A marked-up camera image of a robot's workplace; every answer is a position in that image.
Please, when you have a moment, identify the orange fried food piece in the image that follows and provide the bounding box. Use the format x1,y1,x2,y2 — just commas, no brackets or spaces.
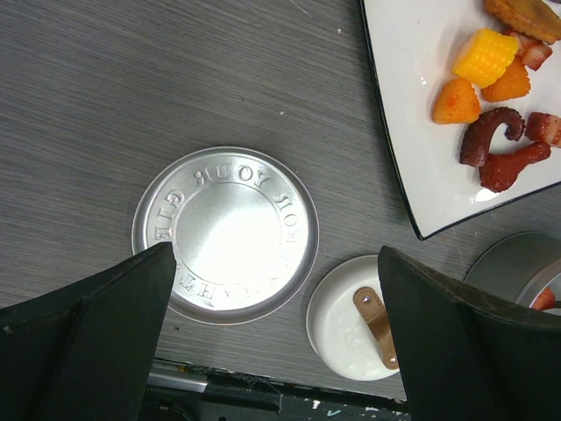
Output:
481,57,531,103

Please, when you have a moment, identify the white lid with leather strap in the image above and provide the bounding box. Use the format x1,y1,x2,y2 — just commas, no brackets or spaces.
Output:
306,254,399,382

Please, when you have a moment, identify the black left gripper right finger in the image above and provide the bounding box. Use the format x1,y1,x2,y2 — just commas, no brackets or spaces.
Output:
378,246,560,420

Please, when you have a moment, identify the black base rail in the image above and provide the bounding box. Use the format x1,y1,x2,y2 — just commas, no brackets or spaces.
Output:
138,358,411,421

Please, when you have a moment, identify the orange ridged food piece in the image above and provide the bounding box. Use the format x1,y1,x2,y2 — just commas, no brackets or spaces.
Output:
484,0,560,45

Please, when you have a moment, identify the orange strawberry shaped piece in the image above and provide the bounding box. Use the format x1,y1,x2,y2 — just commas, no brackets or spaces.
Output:
431,78,481,125

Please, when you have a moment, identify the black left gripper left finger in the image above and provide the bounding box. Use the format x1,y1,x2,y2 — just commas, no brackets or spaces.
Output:
1,242,176,420

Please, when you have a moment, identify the yellow corn piece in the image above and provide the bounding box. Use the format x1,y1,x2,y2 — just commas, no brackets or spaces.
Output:
451,28,519,88

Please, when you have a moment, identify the white square plate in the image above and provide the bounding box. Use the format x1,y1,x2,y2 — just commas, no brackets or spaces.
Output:
360,1,560,239

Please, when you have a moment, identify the shallow round metal tin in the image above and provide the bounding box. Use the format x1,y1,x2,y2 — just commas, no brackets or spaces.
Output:
463,231,561,317

